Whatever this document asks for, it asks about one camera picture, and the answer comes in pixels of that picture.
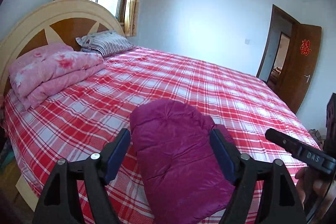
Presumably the pink floral quilt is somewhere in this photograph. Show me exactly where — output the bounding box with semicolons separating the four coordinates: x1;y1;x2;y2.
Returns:
8;43;107;110

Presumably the cream and brown headboard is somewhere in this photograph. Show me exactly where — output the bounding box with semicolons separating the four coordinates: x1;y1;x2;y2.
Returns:
0;0;126;98

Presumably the wooden cabinet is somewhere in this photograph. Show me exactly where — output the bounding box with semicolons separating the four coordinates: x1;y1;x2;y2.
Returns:
325;93;336;135

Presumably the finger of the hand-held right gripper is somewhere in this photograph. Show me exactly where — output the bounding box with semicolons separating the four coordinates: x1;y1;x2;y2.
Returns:
265;128;306;159

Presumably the striped pillow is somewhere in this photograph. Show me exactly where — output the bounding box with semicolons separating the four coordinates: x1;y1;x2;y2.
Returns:
76;30;135;57

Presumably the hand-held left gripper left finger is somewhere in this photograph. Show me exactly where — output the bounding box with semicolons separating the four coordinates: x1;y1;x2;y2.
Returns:
32;128;131;224

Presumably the pile of clothes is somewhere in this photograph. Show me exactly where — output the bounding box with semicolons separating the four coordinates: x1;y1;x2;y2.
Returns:
0;101;15;169

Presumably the brown wooden door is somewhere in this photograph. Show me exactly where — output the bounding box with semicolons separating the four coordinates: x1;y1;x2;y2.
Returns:
277;22;322;114

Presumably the purple down jacket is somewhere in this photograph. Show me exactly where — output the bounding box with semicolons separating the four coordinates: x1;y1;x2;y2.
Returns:
129;98;238;224

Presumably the grey cloth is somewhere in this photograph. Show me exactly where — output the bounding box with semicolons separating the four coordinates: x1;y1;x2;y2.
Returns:
308;129;326;146

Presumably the bed with red plaid sheet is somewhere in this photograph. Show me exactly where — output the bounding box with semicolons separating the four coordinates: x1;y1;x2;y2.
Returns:
1;46;322;224

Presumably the red paper door decoration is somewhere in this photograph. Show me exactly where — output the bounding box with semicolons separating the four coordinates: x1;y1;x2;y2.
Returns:
300;39;311;56

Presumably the person's right hand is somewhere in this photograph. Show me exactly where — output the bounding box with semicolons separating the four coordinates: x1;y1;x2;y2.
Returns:
295;167;332;212

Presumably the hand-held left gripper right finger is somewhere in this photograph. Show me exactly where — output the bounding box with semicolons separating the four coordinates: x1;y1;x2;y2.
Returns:
209;129;307;224

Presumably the brown door frame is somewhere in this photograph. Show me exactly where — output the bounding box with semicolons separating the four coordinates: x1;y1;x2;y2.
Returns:
256;4;301;83

